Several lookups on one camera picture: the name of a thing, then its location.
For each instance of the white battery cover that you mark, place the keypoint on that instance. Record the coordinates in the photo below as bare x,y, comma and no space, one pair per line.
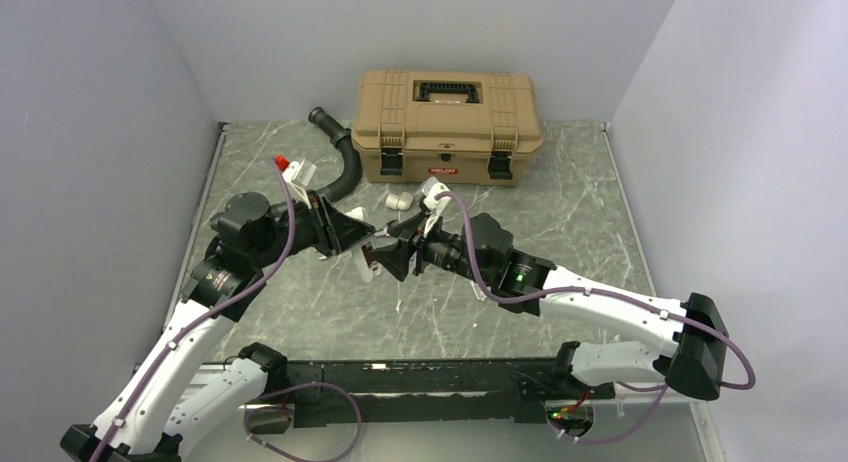
478,292

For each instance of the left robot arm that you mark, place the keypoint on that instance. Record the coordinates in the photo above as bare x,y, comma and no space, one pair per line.
155,418

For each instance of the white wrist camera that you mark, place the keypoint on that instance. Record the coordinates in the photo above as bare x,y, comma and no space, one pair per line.
431,201
297,174

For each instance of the white AC remote control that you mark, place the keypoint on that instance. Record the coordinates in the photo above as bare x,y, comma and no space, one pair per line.
361,254

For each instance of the tan plastic toolbox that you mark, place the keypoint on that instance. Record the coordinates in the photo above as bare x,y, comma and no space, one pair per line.
462,128

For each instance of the white pipe elbow fitting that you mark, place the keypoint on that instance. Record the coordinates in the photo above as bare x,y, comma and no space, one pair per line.
399,202

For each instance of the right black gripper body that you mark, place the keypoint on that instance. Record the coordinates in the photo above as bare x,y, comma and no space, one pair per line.
444,250

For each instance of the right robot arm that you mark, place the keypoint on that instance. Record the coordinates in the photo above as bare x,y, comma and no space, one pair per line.
681,344

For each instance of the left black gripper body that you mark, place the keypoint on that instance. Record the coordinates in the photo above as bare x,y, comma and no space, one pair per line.
308,229

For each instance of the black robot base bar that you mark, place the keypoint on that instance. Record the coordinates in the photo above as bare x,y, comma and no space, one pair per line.
320,393

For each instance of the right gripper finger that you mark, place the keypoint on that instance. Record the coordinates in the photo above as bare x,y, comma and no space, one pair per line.
409,230
395,258

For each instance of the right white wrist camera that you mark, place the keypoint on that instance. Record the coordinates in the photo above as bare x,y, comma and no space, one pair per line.
431,201

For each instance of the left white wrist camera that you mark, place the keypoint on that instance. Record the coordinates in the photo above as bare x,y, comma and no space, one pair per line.
297,174

